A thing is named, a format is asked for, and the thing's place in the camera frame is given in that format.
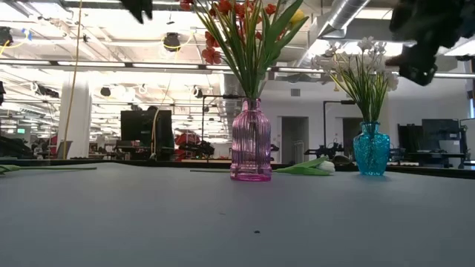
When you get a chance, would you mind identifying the dark desk monitor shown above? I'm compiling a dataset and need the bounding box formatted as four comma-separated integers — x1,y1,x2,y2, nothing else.
421,118,462,154

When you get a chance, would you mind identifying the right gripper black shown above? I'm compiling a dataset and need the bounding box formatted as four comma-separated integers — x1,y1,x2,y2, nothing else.
385,0,475,87

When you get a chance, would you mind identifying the large white veined flower bunch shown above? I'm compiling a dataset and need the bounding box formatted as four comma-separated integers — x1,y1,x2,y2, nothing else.
333,36,401,123

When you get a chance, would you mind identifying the white building pillar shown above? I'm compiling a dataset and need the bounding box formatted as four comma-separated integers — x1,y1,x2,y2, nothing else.
56,76,93,160

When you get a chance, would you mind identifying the pink ribbed glass vase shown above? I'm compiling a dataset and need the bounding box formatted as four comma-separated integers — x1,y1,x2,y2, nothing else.
229,97,273,182

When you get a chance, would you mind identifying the red background equipment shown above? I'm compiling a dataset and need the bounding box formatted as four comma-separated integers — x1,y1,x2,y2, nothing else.
174,132,201,149

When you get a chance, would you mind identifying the long ceiling light strip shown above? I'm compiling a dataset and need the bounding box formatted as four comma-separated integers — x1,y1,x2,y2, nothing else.
0,59,475,79

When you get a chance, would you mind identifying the black ceiling dome device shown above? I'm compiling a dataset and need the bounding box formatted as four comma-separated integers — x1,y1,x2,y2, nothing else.
163,32,182,53

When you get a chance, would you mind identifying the blue glass vase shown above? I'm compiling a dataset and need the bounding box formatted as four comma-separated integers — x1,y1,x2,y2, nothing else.
352,121,391,177

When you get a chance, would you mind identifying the black computer monitor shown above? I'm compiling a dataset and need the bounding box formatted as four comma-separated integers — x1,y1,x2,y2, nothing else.
120,109,174,142

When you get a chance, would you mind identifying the small white flower bunch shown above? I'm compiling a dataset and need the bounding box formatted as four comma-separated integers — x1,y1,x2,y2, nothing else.
310,40,372,123

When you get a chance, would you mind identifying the silver slanted air duct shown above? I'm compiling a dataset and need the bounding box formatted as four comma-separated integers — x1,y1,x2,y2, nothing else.
296,0,372,67

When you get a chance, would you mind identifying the orange flower bunch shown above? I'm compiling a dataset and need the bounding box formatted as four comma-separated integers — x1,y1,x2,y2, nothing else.
180,0,283,103

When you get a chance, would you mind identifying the yellow hanging cord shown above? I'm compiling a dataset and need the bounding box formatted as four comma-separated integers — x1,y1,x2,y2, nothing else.
62,0,84,160

